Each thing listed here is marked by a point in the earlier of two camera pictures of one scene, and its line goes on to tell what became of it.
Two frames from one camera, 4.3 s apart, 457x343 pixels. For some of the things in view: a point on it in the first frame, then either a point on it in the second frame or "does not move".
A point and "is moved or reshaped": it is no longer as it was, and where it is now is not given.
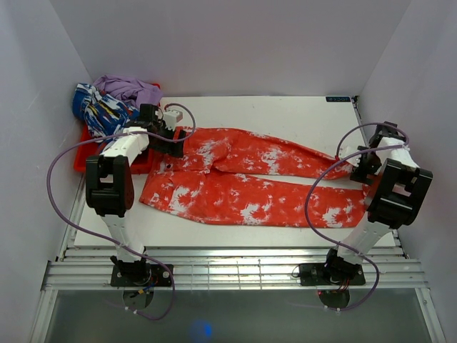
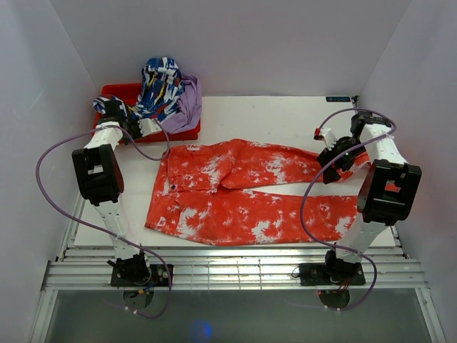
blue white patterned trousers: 103,115 → 161,90
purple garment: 130,90 → 188,113
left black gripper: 172,148 → 135,122
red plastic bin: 141,164 → 129,93
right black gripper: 359,174 → 330,175
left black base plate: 141,275 does not move
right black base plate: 317,275 does not move
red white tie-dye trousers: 199,183 is moved or reshaped
